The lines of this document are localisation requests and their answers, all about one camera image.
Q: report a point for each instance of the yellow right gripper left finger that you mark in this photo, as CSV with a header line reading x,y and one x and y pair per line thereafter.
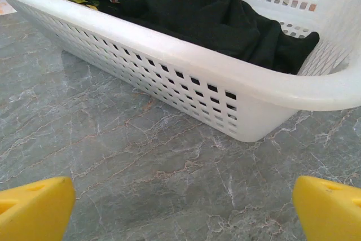
x,y
34,210

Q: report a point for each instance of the white plastic laundry basket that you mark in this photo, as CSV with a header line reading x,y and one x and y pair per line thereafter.
x,y
197,63

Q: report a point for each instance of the black t-shirt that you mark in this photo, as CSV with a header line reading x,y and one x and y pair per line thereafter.
x,y
183,4

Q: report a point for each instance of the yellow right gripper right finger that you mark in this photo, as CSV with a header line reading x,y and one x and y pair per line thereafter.
x,y
330,212

